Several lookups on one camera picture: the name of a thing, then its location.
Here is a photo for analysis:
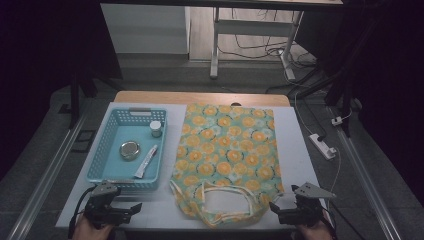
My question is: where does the black stand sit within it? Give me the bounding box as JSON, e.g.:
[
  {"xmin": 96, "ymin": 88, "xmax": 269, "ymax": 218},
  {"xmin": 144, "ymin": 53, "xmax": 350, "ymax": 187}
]
[
  {"xmin": 68, "ymin": 64, "xmax": 124, "ymax": 130},
  {"xmin": 289, "ymin": 19, "xmax": 366, "ymax": 138}
]

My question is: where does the white cabinet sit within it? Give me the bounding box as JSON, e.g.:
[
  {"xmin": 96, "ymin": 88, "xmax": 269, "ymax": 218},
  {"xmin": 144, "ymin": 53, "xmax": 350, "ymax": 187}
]
[{"xmin": 100, "ymin": 3, "xmax": 191, "ymax": 55}]

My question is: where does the white power strip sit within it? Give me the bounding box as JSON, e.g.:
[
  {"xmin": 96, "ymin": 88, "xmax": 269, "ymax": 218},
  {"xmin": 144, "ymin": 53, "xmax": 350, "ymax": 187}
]
[{"xmin": 308, "ymin": 133, "xmax": 338, "ymax": 161}]

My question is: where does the white desk frame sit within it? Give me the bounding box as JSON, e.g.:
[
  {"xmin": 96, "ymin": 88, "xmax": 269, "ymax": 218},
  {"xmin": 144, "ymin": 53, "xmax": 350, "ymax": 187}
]
[{"xmin": 209, "ymin": 6, "xmax": 305, "ymax": 81}]

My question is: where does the hand-held gripper cable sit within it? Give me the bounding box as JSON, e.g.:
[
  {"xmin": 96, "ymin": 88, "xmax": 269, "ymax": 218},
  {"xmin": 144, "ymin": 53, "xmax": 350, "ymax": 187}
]
[
  {"xmin": 67, "ymin": 185, "xmax": 98, "ymax": 240},
  {"xmin": 321, "ymin": 199, "xmax": 338, "ymax": 240}
]

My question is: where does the black floor plate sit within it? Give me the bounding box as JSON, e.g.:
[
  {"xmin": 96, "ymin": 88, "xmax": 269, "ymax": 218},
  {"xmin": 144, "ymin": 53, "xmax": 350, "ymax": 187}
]
[{"xmin": 71, "ymin": 129, "xmax": 98, "ymax": 154}]

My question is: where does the thin white cable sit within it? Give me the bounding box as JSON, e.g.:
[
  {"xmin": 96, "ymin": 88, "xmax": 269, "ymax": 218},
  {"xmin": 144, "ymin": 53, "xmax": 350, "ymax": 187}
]
[{"xmin": 325, "ymin": 148, "xmax": 343, "ymax": 214}]

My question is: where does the left hand-held gripper cable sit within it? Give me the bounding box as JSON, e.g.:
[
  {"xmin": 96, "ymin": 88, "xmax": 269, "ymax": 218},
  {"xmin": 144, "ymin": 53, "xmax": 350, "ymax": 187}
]
[{"xmin": 67, "ymin": 185, "xmax": 98, "ymax": 240}]

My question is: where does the tangle of floor cables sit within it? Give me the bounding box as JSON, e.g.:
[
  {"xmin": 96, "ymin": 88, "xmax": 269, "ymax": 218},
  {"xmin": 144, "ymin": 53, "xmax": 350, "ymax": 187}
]
[{"xmin": 218, "ymin": 9, "xmax": 318, "ymax": 69}]

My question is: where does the person's right hand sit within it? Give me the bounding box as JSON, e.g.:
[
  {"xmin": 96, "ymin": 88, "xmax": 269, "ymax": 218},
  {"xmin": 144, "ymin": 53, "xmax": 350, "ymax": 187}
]
[{"xmin": 295, "ymin": 211, "xmax": 334, "ymax": 240}]

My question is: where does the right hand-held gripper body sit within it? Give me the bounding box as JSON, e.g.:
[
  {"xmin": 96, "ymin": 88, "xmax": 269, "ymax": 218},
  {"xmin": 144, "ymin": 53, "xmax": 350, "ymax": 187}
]
[{"xmin": 278, "ymin": 182, "xmax": 337, "ymax": 228}]

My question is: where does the metal floor rail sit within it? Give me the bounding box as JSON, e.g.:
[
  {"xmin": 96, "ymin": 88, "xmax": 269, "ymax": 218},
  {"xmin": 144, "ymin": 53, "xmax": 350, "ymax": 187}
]
[
  {"xmin": 328, "ymin": 106, "xmax": 403, "ymax": 240},
  {"xmin": 6, "ymin": 111, "xmax": 92, "ymax": 240}
]

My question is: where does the person's left hand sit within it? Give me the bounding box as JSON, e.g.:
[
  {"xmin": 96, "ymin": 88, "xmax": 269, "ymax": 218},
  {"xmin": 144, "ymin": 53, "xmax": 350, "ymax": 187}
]
[{"xmin": 71, "ymin": 214, "xmax": 116, "ymax": 240}]

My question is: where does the small jar with white lid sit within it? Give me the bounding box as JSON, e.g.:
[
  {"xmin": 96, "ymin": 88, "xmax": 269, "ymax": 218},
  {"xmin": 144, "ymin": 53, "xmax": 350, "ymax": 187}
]
[{"xmin": 149, "ymin": 120, "xmax": 163, "ymax": 138}]

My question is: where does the blue plastic basket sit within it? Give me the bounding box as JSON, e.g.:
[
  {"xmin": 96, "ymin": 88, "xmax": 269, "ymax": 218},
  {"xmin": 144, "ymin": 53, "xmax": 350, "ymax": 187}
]
[{"xmin": 85, "ymin": 107, "xmax": 168, "ymax": 192}]

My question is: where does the white tube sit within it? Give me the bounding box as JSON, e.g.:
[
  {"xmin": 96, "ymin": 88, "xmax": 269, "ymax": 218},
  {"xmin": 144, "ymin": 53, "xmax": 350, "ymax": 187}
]
[{"xmin": 133, "ymin": 144, "xmax": 159, "ymax": 179}]

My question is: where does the right hand-held gripper cable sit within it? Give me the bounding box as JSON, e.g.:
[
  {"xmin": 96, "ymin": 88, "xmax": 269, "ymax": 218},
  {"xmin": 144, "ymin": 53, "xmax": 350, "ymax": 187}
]
[{"xmin": 321, "ymin": 199, "xmax": 338, "ymax": 240}]

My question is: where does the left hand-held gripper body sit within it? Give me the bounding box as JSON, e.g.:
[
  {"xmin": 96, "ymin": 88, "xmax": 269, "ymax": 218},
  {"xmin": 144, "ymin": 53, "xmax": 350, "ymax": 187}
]
[{"xmin": 83, "ymin": 180, "xmax": 133, "ymax": 230}]

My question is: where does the floral cloth tote bag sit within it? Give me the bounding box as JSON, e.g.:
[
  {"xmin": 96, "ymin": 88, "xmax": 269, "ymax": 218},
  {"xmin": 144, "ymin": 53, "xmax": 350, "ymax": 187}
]
[{"xmin": 169, "ymin": 102, "xmax": 285, "ymax": 229}]

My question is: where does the white table mat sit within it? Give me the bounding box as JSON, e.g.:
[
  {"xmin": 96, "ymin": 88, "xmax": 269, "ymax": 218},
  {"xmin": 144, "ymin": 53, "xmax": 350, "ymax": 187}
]
[{"xmin": 55, "ymin": 102, "xmax": 334, "ymax": 231}]

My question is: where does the round silver tin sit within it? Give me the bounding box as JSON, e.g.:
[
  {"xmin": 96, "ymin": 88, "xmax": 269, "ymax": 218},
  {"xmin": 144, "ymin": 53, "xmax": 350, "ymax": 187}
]
[{"xmin": 119, "ymin": 140, "xmax": 141, "ymax": 162}]

